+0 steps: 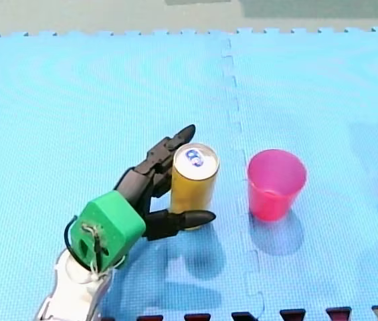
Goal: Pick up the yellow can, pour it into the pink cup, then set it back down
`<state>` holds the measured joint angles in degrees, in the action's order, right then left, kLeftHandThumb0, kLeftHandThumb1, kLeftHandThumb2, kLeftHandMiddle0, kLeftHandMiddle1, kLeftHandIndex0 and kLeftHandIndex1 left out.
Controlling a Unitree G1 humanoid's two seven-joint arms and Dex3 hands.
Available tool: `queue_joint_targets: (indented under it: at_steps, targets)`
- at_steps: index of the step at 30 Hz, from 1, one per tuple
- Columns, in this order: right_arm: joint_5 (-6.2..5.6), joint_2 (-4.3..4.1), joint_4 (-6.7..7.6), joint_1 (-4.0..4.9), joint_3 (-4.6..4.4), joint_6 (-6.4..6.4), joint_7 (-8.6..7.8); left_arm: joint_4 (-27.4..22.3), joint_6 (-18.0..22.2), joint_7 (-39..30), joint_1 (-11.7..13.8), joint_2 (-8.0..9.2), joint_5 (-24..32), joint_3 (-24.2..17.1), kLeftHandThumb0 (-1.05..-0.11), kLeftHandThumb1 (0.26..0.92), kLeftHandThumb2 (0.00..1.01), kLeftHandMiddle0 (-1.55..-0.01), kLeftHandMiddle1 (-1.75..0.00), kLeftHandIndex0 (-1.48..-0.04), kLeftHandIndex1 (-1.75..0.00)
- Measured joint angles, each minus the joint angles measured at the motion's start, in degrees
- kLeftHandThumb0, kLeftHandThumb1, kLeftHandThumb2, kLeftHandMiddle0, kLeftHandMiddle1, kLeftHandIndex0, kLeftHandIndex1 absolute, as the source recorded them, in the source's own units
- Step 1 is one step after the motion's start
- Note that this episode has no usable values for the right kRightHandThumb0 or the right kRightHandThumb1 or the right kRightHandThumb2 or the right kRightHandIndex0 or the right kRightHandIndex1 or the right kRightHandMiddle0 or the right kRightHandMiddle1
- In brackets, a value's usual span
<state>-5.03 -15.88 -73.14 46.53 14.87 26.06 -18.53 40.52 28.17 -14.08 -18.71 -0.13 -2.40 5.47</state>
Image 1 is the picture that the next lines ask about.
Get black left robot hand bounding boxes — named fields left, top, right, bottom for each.
left=113, top=124, right=217, bottom=241

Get yellow drink can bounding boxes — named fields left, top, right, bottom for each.
left=170, top=142, right=221, bottom=231

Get pink plastic cup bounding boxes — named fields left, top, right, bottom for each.
left=246, top=148, right=308, bottom=222

